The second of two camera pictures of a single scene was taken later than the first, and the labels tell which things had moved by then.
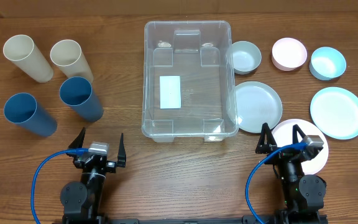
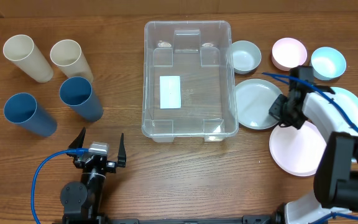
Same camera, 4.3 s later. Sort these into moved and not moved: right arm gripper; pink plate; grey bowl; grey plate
Moved: right arm gripper
Not moved: pink plate; grey plate; grey bowl
